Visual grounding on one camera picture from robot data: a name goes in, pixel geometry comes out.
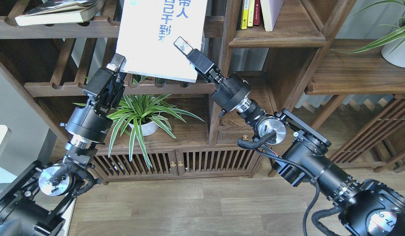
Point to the red book spine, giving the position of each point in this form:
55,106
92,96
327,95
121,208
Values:
257,13

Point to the small white purple book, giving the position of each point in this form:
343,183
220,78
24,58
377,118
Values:
270,10

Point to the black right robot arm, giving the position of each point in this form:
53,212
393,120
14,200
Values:
370,208

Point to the potted plant on side shelf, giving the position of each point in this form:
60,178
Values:
382,21

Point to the cream book spine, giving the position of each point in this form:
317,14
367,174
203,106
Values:
251,11

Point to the spider plant in white pot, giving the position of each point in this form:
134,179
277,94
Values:
141,115

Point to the large white book blue text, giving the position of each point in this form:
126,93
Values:
148,30

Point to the wooden side shelf unit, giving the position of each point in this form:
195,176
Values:
367,73

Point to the yellow book spine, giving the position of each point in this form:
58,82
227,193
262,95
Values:
244,15

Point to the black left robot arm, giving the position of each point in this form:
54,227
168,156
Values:
34,203

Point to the tan paperback book top left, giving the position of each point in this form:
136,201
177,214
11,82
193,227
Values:
60,11

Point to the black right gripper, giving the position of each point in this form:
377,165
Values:
231,93

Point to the dark wooden bookshelf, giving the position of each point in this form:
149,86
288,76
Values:
48,65

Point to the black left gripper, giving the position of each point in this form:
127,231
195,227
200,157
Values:
90,124

